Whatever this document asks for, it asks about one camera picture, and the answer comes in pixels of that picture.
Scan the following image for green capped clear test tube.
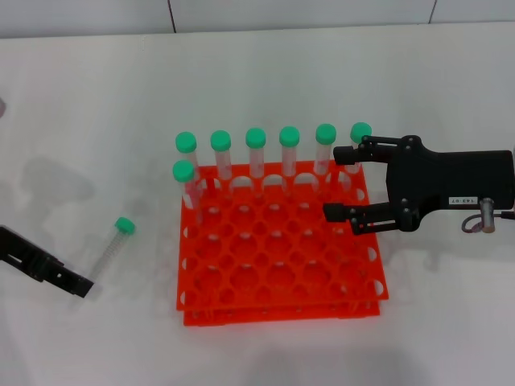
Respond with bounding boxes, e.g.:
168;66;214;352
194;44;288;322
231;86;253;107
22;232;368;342
315;123;337;178
86;216;137;285
348;121;373;175
209;129;234;194
245;127;267;190
278;125;301;188
171;159;204;226
175;131;201;190

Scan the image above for silver plug on right gripper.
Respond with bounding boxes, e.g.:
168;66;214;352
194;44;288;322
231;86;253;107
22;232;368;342
461;197;497;235

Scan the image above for orange test tube rack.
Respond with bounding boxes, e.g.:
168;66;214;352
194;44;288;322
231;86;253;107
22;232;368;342
175;159;391;327

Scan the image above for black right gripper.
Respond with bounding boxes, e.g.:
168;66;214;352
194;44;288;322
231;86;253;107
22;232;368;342
323;135;515;236

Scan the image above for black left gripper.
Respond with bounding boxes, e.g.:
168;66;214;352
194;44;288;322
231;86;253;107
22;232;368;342
0;225;95;299

